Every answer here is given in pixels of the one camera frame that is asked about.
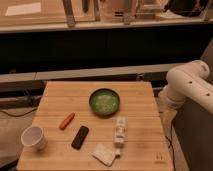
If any white folded cloth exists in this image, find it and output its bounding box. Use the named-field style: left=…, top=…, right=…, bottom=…
left=92, top=144, right=115, bottom=166

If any white plastic bottle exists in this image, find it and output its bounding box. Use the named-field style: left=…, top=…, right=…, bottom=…
left=114, top=116, right=127, bottom=158

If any green bowl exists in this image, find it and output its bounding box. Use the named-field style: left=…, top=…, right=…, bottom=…
left=89, top=88, right=120, bottom=116

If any black rectangular block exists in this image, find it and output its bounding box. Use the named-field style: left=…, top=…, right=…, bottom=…
left=71, top=126, right=89, bottom=150

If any black floor cable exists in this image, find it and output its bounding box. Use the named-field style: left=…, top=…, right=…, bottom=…
left=0, top=106, right=38, bottom=118

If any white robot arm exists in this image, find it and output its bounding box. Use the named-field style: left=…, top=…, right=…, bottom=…
left=159, top=60, right=213, bottom=114

